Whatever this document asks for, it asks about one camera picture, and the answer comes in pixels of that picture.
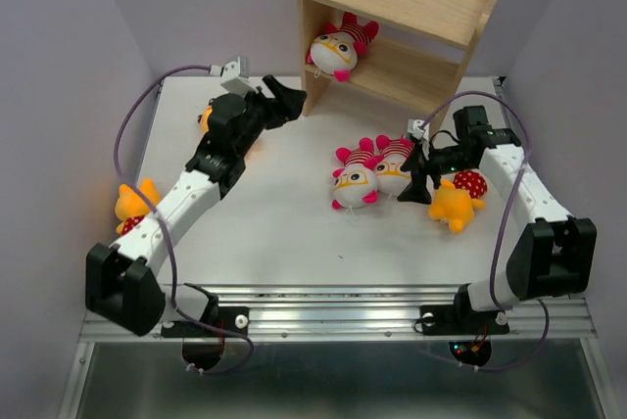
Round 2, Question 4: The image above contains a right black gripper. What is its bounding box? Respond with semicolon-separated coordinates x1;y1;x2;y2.
395;139;474;205

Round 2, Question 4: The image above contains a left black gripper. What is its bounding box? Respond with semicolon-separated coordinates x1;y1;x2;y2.
236;74;308;156

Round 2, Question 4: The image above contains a white pink plush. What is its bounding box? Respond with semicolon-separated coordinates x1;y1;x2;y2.
306;12;379;82
331;137;379;210
374;134;413;197

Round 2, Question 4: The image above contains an orange bear plush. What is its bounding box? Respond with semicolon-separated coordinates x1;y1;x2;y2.
428;170;488;234
115;178;162;235
197;99;214;134

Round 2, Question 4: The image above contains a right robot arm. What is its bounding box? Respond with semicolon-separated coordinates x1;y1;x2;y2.
398;106;597;336

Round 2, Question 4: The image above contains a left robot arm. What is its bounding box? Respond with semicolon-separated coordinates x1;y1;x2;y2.
85;75;307;336

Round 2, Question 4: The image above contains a wooden two-tier shelf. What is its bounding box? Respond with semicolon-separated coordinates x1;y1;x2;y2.
298;0;498;115

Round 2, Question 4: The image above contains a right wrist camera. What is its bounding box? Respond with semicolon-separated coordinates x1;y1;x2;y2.
405;118;429;142

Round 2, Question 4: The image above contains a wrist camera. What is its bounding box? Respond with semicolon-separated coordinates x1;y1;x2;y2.
405;118;429;142
209;56;254;97

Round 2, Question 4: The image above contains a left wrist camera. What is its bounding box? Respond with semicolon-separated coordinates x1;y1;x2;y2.
209;56;254;97

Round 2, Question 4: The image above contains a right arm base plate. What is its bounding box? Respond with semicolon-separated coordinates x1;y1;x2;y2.
413;304;510;336

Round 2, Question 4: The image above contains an aluminium mounting rail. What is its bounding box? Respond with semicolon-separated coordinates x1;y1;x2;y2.
77;283;600;342

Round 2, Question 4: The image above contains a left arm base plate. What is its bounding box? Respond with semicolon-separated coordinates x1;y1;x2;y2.
161;305;250;339

